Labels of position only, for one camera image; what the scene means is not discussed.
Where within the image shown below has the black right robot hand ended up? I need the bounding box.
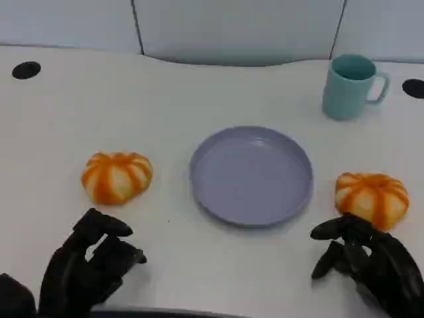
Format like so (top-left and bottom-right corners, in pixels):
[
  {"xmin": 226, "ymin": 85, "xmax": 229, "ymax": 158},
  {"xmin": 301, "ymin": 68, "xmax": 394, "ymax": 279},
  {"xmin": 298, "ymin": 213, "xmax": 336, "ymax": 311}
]
[{"xmin": 310, "ymin": 214, "xmax": 424, "ymax": 318}]

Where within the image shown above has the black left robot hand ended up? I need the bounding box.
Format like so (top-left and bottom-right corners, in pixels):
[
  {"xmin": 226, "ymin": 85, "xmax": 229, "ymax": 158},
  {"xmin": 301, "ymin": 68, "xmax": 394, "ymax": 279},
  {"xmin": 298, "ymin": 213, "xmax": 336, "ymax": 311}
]
[{"xmin": 38, "ymin": 207, "xmax": 148, "ymax": 318}]

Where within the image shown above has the lilac plate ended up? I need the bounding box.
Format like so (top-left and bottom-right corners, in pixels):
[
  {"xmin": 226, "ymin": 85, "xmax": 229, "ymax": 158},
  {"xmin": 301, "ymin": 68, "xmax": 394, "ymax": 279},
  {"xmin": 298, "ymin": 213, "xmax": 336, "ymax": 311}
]
[{"xmin": 189, "ymin": 125, "xmax": 314, "ymax": 229}]

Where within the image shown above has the pale green mug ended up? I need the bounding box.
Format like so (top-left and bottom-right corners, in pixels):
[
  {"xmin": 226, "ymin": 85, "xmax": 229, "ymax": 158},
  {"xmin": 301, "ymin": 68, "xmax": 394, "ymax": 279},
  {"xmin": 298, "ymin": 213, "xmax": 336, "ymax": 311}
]
[{"xmin": 322, "ymin": 54, "xmax": 391, "ymax": 122}]

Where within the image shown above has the white partition panel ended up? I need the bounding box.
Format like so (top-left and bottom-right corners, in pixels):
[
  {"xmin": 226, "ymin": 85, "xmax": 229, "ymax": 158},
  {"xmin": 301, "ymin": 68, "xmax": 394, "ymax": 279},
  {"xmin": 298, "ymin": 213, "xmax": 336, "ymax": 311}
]
[
  {"xmin": 0, "ymin": 0, "xmax": 144, "ymax": 56},
  {"xmin": 131, "ymin": 0, "xmax": 346, "ymax": 67},
  {"xmin": 331, "ymin": 0, "xmax": 424, "ymax": 64}
]

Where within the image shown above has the black table cable grommet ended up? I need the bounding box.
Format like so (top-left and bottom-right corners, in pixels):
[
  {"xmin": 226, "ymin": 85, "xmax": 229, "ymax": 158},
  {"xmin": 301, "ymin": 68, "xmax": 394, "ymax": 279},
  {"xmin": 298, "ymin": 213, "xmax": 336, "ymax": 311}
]
[
  {"xmin": 401, "ymin": 78, "xmax": 424, "ymax": 99},
  {"xmin": 11, "ymin": 61, "xmax": 42, "ymax": 80}
]

